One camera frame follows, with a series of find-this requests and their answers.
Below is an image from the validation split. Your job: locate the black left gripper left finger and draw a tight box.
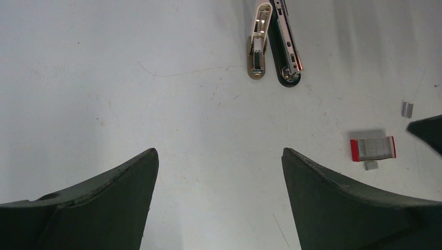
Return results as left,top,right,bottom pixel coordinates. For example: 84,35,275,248
1,148,159,249

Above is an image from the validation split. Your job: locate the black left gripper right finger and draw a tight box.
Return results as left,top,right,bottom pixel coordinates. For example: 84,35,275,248
281,148,441,249

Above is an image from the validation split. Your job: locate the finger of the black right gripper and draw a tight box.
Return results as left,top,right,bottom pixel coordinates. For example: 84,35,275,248
407,115,441,156

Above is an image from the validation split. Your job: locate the beige stapler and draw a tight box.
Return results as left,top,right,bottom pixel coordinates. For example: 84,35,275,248
246,1,273,80

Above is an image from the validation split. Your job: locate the staple box tray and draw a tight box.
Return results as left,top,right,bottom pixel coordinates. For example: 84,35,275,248
350,136,397,162

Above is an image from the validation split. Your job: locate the silver staple strip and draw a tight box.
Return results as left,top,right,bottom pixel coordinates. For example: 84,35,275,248
364,160,379,171
401,101,414,119

